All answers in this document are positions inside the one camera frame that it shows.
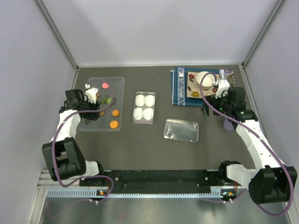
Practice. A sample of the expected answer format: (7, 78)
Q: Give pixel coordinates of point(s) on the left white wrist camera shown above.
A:
(91, 94)

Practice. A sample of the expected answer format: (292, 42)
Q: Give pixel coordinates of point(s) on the blue patterned placemat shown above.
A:
(175, 87)

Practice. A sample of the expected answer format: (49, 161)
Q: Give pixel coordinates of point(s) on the patterned napkin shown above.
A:
(228, 74)

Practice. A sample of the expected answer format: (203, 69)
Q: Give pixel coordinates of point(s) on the orange cookie near corner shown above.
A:
(114, 124)

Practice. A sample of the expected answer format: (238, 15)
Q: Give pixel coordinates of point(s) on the floral square plate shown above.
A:
(193, 84)

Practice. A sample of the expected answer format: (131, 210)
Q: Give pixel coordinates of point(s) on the clear plastic cookie tray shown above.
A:
(116, 89)

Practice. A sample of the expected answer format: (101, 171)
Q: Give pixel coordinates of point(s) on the orange round cookie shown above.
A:
(115, 113)

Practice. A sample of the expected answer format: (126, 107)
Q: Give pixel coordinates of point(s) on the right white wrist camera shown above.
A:
(222, 86)

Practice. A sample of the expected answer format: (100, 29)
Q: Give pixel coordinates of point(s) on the silver fork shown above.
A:
(181, 79)

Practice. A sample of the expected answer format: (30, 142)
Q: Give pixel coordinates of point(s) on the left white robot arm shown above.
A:
(63, 147)

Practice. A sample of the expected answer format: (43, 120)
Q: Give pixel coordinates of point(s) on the metal tongs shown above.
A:
(104, 100)

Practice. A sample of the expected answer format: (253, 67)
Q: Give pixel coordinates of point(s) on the purple cup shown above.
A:
(227, 125)

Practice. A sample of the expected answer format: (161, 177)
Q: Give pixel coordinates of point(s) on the cream ceramic bowl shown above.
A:
(203, 79)

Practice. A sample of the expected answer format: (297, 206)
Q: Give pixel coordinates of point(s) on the white cookie box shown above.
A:
(144, 107)

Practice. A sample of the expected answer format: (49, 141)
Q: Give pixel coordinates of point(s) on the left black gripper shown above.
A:
(95, 107)

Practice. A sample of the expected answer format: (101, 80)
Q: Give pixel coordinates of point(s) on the pink round cookie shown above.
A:
(105, 86)

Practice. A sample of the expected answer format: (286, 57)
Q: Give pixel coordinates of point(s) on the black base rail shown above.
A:
(166, 181)

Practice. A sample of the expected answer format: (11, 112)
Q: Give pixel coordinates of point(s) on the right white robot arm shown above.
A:
(271, 181)

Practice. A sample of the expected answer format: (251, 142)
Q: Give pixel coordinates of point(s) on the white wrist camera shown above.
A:
(222, 86)
(91, 94)

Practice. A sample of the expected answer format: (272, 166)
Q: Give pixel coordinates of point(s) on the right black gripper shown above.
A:
(213, 101)

